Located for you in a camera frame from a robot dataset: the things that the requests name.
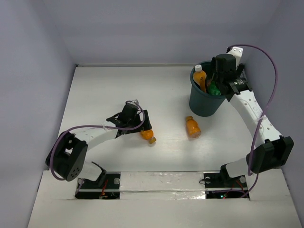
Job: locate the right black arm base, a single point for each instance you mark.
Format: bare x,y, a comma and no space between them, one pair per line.
216,188

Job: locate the small orange juice bottle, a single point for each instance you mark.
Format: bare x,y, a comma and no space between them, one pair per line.
192,127

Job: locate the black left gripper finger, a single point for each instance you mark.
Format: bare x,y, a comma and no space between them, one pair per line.
120,133
146,124

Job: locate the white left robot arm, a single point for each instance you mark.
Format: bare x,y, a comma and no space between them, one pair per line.
67,158

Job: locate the dark teal plastic bin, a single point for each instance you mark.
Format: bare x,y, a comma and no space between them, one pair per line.
204,103

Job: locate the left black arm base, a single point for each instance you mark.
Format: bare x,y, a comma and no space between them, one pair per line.
109,189

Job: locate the orange bottle blue label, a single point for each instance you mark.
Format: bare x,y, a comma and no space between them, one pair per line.
199,77

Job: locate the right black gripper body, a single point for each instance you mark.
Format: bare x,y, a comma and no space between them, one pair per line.
217,79

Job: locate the silver tape strip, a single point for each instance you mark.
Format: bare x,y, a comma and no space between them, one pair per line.
162,186

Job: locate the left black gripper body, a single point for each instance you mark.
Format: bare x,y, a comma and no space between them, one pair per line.
141,122

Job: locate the small orange bottle white label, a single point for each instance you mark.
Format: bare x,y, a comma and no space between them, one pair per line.
148,135

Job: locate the crushed green plastic bottle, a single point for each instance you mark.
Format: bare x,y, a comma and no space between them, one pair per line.
212,89

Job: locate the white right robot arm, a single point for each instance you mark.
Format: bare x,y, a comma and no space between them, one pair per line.
269,148

